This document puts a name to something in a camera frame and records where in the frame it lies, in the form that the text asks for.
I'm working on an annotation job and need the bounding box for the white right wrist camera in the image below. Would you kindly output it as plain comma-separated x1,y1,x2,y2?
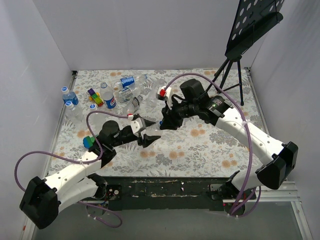
156,86,174,110

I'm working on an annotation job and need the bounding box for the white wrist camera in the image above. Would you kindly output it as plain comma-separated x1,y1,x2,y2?
127,113,147,136
156,86,174,110

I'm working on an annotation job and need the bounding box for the Pepsi plastic bottle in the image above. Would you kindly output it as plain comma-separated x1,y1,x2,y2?
99,82,117,109
112,74,148,90

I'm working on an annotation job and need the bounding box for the colourful toy block car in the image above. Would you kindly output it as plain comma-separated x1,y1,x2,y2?
87,88,104,107

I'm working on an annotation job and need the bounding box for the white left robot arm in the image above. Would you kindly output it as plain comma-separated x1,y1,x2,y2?
19,114,160,230

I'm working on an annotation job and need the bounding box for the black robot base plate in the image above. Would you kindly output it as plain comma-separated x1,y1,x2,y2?
84,172,261,213

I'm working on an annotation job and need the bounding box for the small labelled clear bottle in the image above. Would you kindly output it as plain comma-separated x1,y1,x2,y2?
113,83,143,103

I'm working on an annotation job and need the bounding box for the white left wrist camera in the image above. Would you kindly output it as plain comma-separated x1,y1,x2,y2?
127,113,147,136

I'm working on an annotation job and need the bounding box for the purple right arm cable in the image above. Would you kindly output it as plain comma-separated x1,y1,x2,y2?
164,72,262,217

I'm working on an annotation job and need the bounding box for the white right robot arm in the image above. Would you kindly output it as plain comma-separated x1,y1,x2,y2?
156,78,298,199

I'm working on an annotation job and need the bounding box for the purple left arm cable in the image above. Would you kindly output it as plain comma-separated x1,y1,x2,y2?
14,111,135,229

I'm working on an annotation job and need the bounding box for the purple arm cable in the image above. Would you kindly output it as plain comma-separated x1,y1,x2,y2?
14,111,135,229
164,72,262,217

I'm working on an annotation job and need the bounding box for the blue green toy block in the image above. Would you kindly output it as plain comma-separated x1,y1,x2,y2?
82,136,99,150

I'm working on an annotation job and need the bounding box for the tall clear plastic bottle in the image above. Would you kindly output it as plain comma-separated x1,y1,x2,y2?
146,78,166,108

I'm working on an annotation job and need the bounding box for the clear bottle black label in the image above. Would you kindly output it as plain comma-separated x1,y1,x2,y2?
123,94,143,116

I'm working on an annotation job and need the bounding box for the black music stand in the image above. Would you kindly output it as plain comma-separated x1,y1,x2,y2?
213,0,284,106

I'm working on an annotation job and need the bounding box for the Pocari Sweat plastic bottle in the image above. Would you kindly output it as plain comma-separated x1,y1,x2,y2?
62,91,79,106

